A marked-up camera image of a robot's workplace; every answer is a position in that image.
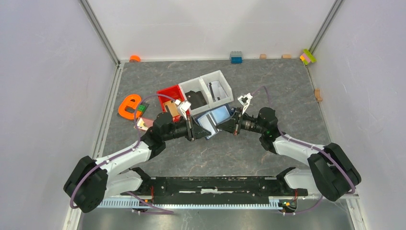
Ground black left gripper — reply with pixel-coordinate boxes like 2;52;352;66
163;115;211;141

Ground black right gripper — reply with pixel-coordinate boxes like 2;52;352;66
215;108;265;137

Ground white card with stripe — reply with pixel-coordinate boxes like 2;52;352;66
197;113;219;140

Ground blue card holder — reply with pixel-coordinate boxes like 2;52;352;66
196;104;234;140

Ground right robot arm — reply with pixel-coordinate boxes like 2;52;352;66
216;107;361;201

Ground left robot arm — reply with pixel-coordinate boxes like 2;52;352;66
63;112;211;213

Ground white bin with cards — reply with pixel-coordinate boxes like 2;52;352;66
200;70;234;108

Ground white cards in bin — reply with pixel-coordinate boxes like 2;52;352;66
207;80;227;102

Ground black wallets in bin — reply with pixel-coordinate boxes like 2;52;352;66
185;91;207;110

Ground tan object in red bin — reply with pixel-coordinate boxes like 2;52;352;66
163;101;180;122

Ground white bin with wallets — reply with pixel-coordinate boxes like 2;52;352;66
179;77;210;115

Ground red bin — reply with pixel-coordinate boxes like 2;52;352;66
157;85;190;122

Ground pink white small box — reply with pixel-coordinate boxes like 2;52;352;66
136;117;154;131

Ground green toy block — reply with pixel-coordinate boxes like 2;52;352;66
137;103;149;115

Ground blue grey toy brick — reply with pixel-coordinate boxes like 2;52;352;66
229;51;243;64

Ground orange letter-shaped toy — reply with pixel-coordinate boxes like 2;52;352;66
118;94;142;120

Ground flat tan wooden block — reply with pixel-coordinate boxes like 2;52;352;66
281;54;292;59

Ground curved wooden block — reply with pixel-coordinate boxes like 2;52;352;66
314;89;323;103

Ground multicolour brick stack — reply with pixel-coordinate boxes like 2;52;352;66
299;49;317;66

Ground orange round toy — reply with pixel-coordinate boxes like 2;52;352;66
129;55;141;62

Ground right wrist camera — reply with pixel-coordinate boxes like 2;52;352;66
237;93;253;114

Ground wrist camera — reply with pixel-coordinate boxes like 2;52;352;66
175;100;191;120
237;93;253;114

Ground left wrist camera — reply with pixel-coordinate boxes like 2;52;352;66
175;100;191;120

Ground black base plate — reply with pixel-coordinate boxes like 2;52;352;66
133;176;308;196

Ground blue cable comb strip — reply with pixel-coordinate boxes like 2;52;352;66
98;198;289;210

